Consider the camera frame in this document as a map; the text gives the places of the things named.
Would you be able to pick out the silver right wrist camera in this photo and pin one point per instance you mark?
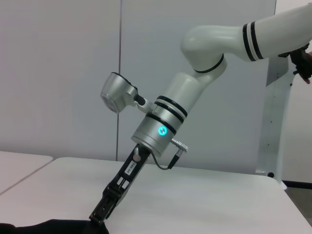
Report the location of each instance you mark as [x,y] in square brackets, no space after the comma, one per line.
[115,93]

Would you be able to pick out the black shirt with FREE print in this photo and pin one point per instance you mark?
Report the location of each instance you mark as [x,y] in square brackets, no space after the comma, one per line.
[48,228]

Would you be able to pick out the black gloved person hand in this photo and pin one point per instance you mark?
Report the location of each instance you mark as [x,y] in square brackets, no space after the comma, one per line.
[302,63]

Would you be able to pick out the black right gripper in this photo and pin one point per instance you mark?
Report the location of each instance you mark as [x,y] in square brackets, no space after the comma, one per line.
[129,170]

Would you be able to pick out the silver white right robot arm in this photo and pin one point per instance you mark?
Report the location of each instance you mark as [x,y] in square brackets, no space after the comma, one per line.
[185,92]

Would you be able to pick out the white robot torso column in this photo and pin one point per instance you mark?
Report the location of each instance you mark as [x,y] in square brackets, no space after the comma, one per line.
[275,122]

